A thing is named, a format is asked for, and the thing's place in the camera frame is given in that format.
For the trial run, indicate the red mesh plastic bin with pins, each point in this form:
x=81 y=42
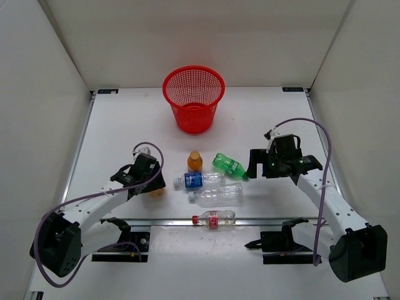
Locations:
x=193 y=93

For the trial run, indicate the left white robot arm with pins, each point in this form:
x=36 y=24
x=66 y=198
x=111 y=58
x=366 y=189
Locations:
x=86 y=227

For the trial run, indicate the clear bottle red label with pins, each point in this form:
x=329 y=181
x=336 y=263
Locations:
x=213 y=220

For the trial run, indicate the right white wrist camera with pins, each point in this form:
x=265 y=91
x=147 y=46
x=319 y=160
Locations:
x=271 y=135

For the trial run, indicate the blue label clear bottle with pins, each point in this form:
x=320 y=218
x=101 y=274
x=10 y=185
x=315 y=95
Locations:
x=197 y=180

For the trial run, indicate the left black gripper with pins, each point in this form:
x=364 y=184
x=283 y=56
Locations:
x=159 y=182

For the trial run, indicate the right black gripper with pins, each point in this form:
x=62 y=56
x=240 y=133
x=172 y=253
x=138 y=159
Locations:
x=260 y=156

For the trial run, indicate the clear plastic bottle white cap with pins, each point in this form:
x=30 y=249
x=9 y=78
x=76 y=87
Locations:
x=218 y=196

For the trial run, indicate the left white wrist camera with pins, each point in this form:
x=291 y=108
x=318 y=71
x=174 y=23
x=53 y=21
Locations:
x=142 y=150

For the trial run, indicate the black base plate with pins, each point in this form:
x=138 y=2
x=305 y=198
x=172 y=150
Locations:
x=280 y=249
x=136 y=252

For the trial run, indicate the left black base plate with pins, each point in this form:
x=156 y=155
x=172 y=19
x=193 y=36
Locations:
x=136 y=252

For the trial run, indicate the green plastic bottle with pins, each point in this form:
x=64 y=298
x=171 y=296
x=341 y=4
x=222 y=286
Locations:
x=229 y=166

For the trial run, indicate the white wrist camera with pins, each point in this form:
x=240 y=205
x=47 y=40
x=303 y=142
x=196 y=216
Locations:
x=271 y=135
x=142 y=150

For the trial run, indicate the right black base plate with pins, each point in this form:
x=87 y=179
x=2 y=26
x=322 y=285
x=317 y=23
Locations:
x=280 y=249

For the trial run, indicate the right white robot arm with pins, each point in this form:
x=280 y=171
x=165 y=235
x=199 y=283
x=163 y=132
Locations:
x=354 y=247

